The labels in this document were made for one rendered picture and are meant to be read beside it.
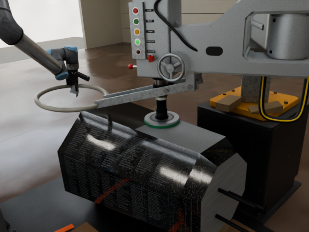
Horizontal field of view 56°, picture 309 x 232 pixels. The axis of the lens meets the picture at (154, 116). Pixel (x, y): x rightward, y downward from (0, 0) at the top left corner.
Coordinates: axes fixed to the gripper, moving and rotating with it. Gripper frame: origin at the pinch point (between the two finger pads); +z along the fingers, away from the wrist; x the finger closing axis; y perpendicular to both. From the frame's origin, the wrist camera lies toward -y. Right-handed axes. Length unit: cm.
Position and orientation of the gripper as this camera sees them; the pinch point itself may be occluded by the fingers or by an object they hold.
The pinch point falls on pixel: (77, 94)
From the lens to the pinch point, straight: 229.4
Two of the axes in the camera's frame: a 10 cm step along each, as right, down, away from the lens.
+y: -9.9, 0.3, -1.6
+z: -0.4, 9.1, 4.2
